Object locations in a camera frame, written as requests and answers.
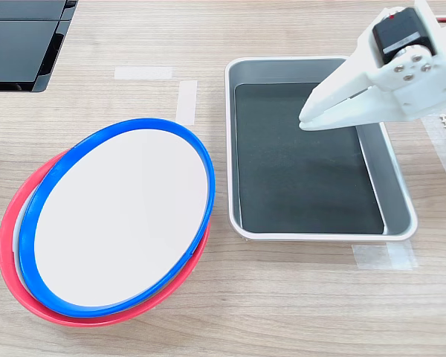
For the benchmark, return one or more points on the white plate blue rim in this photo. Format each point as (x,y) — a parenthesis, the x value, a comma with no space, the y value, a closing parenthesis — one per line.
(122,215)

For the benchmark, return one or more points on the clear tape strip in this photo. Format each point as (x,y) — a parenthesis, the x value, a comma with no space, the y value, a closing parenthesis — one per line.
(143,73)
(186,100)
(444,156)
(384,256)

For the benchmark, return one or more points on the steel tray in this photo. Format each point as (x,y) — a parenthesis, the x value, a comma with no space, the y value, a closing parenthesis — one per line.
(394,178)

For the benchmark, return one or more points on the white plate red rim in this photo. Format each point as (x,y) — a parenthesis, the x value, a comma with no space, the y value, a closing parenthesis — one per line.
(6,241)

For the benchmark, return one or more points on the black glossy device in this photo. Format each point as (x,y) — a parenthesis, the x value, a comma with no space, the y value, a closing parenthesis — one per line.
(11,48)

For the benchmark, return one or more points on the black mat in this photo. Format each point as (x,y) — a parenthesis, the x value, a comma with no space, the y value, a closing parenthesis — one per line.
(304,178)

